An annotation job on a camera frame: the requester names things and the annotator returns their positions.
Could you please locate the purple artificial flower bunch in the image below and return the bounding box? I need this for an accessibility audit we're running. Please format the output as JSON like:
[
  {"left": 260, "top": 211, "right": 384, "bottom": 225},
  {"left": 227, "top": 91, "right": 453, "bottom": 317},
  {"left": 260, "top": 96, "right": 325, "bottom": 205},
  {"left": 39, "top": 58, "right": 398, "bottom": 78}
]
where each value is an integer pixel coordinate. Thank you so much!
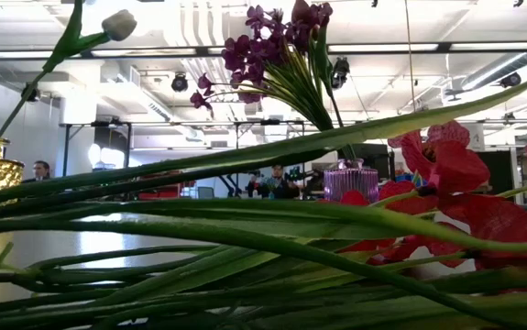
[{"left": 189, "top": 2, "right": 358, "bottom": 161}]

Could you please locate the dark red artificial tulip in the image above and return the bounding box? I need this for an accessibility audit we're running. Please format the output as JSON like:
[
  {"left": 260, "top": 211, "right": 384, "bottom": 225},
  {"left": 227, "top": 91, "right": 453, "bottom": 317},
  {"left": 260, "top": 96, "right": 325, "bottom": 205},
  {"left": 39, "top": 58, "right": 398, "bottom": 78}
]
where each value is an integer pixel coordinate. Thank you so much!
[{"left": 290, "top": 0, "right": 319, "bottom": 40}]

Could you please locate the white artificial tulip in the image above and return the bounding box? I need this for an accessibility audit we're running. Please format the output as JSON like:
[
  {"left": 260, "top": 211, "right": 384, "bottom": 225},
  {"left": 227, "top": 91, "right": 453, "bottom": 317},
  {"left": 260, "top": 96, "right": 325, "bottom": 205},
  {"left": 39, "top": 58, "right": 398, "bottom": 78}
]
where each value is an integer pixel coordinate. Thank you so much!
[{"left": 0, "top": 0, "right": 138, "bottom": 155}]

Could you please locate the purple ribbed glass vase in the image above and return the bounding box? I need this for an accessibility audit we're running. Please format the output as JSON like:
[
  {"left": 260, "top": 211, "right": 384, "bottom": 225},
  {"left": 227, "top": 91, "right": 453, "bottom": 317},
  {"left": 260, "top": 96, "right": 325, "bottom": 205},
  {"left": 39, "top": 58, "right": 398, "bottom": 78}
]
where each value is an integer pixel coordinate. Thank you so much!
[{"left": 323, "top": 158, "right": 380, "bottom": 204}]

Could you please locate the person at desk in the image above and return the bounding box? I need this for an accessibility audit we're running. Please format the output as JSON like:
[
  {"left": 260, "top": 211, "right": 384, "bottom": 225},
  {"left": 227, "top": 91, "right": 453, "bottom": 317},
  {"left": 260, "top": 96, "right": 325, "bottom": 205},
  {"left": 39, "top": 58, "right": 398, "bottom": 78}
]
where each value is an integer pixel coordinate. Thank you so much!
[{"left": 247, "top": 164, "right": 301, "bottom": 201}]

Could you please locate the red cabinet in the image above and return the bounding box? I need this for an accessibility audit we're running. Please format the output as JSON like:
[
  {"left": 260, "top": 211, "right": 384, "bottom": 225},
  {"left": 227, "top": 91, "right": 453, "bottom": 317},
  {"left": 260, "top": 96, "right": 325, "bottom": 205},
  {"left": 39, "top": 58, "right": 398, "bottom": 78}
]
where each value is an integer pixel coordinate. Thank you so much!
[{"left": 137, "top": 171, "right": 198, "bottom": 202}]

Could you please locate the black monitor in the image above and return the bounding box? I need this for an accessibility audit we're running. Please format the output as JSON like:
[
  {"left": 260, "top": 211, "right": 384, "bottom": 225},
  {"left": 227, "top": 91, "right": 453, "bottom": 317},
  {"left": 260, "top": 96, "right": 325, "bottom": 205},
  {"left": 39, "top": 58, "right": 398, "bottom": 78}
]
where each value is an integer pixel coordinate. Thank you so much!
[{"left": 352, "top": 142, "right": 391, "bottom": 182}]

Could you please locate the black ceiling spotlight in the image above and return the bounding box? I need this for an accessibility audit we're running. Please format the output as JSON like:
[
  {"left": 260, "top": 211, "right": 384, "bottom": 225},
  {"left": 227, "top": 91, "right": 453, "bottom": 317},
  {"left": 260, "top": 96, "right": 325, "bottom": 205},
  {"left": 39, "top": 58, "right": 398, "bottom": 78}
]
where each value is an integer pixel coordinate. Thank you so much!
[
  {"left": 331, "top": 57, "right": 351, "bottom": 91},
  {"left": 500, "top": 71, "right": 522, "bottom": 89},
  {"left": 20, "top": 82, "right": 42, "bottom": 103},
  {"left": 170, "top": 72, "right": 190, "bottom": 94}
]

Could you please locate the standing person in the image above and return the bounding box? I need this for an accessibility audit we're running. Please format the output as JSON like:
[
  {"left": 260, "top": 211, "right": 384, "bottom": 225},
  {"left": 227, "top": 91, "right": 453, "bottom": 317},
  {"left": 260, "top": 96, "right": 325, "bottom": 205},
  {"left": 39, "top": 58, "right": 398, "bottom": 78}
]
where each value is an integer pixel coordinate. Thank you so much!
[{"left": 22, "top": 159, "right": 53, "bottom": 184}]

